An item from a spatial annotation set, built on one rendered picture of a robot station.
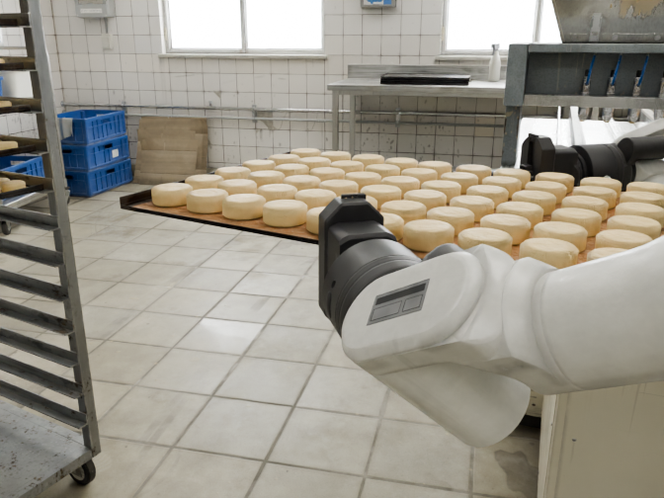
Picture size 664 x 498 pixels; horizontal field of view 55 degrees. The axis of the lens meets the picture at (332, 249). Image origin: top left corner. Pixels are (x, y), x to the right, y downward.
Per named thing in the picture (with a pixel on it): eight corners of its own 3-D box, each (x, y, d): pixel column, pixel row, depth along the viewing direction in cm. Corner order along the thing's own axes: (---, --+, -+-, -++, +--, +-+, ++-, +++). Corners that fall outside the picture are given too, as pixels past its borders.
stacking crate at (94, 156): (88, 156, 550) (85, 132, 544) (130, 158, 542) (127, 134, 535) (43, 170, 495) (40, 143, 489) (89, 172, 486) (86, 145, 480)
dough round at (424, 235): (408, 254, 61) (409, 234, 60) (397, 238, 65) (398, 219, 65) (459, 252, 61) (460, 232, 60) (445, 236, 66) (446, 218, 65)
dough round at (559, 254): (523, 275, 55) (525, 253, 55) (514, 256, 60) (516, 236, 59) (582, 277, 55) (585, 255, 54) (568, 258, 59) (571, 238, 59)
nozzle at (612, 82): (601, 121, 171) (610, 51, 165) (612, 122, 170) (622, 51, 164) (602, 124, 166) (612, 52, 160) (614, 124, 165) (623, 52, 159)
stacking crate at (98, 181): (93, 179, 557) (90, 156, 551) (133, 182, 547) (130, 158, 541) (46, 195, 503) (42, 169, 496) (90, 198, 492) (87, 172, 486)
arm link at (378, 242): (394, 314, 63) (446, 373, 52) (299, 325, 60) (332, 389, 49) (400, 190, 59) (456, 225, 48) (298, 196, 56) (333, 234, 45)
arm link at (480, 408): (405, 390, 51) (469, 480, 41) (309, 319, 47) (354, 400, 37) (499, 286, 51) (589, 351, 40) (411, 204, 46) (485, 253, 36)
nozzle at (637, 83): (625, 122, 169) (635, 51, 163) (637, 123, 168) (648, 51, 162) (627, 124, 164) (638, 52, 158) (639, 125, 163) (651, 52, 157)
